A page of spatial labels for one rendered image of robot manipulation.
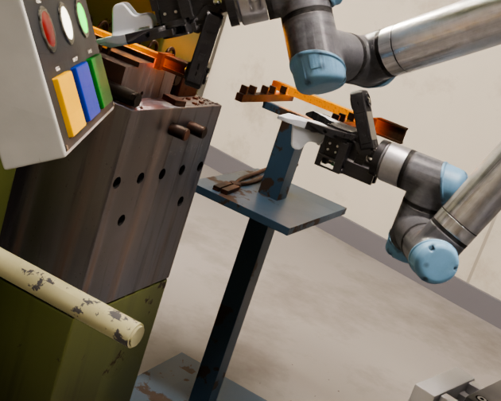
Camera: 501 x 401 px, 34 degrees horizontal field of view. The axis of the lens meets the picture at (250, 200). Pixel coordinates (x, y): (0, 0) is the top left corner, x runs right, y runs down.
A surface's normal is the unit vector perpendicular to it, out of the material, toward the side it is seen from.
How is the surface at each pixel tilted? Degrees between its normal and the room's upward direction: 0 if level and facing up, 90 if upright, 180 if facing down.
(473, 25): 105
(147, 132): 90
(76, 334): 90
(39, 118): 90
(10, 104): 90
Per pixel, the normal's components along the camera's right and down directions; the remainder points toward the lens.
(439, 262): 0.03, 0.29
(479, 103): -0.63, 0.02
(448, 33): -0.56, 0.36
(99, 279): 0.86, 0.39
